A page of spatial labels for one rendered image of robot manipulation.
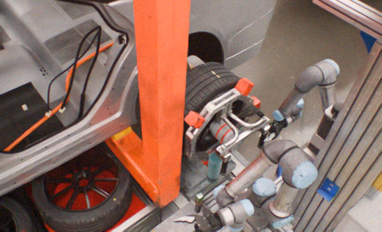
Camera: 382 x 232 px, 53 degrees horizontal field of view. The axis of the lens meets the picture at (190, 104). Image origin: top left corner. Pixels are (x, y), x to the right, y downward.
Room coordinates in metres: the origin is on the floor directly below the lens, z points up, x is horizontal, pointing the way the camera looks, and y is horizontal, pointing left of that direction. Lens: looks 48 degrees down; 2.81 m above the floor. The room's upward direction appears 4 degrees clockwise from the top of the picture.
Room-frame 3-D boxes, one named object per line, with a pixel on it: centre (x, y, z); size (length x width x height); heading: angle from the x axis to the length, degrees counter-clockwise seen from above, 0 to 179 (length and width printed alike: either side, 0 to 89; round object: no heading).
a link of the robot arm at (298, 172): (0.96, -0.49, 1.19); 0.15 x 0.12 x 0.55; 29
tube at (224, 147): (1.45, -0.21, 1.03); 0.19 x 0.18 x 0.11; 43
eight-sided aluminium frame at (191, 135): (1.61, -0.20, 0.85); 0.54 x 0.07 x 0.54; 133
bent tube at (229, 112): (1.59, -0.36, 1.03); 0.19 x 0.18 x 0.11; 43
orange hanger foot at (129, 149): (1.52, 0.37, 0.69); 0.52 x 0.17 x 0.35; 43
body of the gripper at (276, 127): (1.65, -0.59, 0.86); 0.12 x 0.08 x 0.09; 133
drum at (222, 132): (1.56, -0.25, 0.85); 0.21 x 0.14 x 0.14; 43
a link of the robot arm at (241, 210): (0.83, -0.26, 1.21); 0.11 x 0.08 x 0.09; 119
